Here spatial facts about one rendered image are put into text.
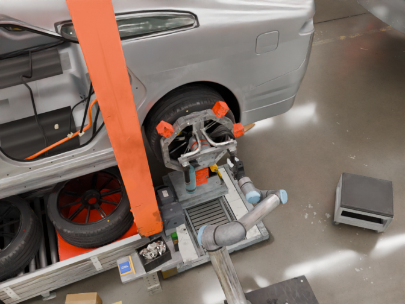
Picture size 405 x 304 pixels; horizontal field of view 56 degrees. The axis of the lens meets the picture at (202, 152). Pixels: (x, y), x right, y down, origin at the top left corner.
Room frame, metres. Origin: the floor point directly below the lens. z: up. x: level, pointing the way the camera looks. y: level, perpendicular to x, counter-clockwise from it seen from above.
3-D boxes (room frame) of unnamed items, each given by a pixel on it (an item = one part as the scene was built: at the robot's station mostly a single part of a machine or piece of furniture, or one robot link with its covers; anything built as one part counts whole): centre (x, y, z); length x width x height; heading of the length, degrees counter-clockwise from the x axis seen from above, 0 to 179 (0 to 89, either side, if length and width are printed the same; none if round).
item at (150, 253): (1.22, 0.37, 0.51); 0.20 x 0.14 x 0.13; 118
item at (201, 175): (1.94, 0.04, 0.48); 0.16 x 0.12 x 0.17; 19
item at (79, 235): (1.74, 0.88, 0.39); 0.66 x 0.66 x 0.24
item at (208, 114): (1.90, 0.03, 0.85); 0.54 x 0.07 x 0.54; 109
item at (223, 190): (2.06, 0.08, 0.13); 0.50 x 0.36 x 0.10; 109
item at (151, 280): (1.20, 0.43, 0.21); 0.10 x 0.10 x 0.42; 19
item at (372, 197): (1.74, -1.31, 0.17); 0.43 x 0.36 x 0.34; 71
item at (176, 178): (2.06, 0.08, 0.32); 0.40 x 0.30 x 0.28; 109
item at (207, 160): (1.84, 0.01, 0.85); 0.21 x 0.14 x 0.14; 19
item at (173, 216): (1.76, 0.31, 0.26); 0.42 x 0.18 x 0.35; 19
